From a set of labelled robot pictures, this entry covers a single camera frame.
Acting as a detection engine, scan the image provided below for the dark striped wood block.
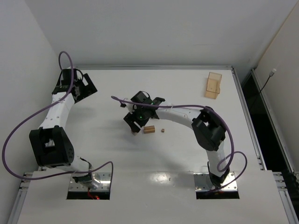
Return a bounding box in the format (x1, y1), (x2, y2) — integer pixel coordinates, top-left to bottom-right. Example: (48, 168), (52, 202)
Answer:
(143, 126), (156, 134)

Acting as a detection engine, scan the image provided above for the clear amber plastic box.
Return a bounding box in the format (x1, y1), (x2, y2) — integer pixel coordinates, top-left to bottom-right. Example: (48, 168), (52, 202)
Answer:
(205, 72), (222, 99)

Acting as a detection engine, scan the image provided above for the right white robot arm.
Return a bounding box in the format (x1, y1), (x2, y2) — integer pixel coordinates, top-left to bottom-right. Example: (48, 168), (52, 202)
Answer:
(121, 91), (229, 188)

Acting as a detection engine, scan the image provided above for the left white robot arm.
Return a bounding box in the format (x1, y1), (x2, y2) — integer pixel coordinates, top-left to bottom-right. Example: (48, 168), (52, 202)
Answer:
(29, 69), (97, 185)

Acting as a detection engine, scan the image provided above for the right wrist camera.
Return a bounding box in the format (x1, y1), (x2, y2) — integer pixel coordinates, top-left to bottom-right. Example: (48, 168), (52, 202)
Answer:
(121, 102), (135, 114)

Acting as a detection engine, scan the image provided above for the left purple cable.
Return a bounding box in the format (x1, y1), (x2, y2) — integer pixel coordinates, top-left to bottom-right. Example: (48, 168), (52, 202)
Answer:
(1, 51), (114, 181)

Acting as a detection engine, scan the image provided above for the purple cable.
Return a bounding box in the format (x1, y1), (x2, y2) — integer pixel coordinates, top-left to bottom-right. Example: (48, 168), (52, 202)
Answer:
(110, 95), (248, 193)
(1, 51), (114, 181)

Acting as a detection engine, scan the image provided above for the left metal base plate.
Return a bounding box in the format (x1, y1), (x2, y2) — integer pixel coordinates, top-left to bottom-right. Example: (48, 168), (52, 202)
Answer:
(69, 172), (112, 192)

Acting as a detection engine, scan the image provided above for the metal base plate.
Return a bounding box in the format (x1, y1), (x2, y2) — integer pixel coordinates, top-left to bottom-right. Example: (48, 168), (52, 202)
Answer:
(69, 172), (112, 192)
(193, 172), (238, 193)

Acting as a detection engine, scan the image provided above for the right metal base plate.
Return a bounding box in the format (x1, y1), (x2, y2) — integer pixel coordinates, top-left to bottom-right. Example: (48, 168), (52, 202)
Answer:
(193, 172), (238, 193)

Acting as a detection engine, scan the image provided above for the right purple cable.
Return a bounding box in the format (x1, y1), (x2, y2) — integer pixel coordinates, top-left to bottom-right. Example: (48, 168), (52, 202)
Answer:
(110, 95), (248, 193)

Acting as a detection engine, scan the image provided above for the grey wall cable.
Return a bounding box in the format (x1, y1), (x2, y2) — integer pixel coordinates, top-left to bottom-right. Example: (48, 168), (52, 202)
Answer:
(258, 68), (277, 94)

